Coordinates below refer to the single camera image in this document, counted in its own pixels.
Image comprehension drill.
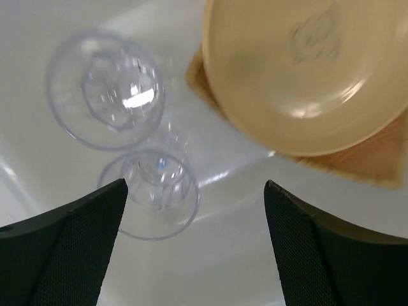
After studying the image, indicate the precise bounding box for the woven bamboo basket tray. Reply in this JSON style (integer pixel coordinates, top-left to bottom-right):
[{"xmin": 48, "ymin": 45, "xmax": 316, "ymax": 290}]
[{"xmin": 185, "ymin": 47, "xmax": 407, "ymax": 189}]

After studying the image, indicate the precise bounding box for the yellow plate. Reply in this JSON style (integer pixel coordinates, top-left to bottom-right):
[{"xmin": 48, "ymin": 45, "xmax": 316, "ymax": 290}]
[{"xmin": 201, "ymin": 1, "xmax": 407, "ymax": 156}]

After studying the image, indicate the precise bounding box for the clear plastic cup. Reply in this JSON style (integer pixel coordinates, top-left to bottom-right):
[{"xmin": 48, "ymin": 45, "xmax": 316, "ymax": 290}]
[
  {"xmin": 45, "ymin": 29, "xmax": 166, "ymax": 151},
  {"xmin": 97, "ymin": 119, "xmax": 200, "ymax": 241}
]

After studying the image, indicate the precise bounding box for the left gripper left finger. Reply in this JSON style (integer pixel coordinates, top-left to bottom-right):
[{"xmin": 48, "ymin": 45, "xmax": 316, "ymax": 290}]
[{"xmin": 1, "ymin": 178, "xmax": 128, "ymax": 305}]

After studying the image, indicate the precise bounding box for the clear plastic bin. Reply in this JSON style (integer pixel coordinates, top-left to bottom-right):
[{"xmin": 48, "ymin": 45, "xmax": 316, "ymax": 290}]
[{"xmin": 1, "ymin": 1, "xmax": 407, "ymax": 305}]

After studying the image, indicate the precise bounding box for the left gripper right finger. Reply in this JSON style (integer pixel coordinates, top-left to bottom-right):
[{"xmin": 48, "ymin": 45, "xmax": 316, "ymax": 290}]
[{"xmin": 264, "ymin": 180, "xmax": 407, "ymax": 305}]

